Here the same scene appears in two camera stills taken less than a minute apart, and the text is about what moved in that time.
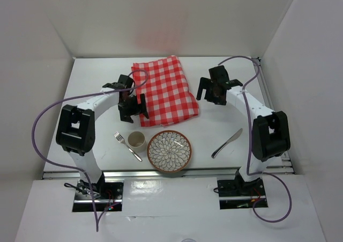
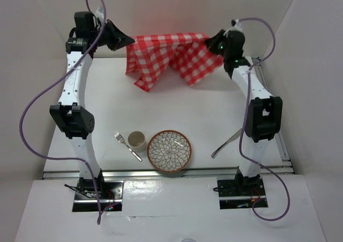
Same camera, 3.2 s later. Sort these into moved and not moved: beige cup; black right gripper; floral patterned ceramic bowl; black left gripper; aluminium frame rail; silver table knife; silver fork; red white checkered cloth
Moved: black left gripper; red white checkered cloth; black right gripper
Not moved: floral patterned ceramic bowl; aluminium frame rail; silver table knife; beige cup; silver fork
